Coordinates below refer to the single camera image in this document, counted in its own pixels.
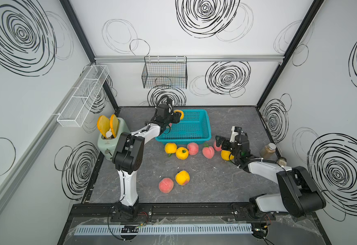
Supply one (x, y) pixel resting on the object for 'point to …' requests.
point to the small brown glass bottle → (268, 151)
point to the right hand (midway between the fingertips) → (223, 137)
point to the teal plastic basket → (195, 127)
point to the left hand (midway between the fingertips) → (177, 113)
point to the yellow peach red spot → (182, 115)
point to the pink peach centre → (193, 148)
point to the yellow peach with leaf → (182, 153)
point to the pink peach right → (217, 148)
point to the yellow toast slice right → (114, 125)
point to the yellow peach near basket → (170, 147)
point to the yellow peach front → (182, 177)
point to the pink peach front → (166, 185)
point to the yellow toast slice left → (103, 124)
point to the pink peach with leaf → (208, 151)
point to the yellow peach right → (225, 155)
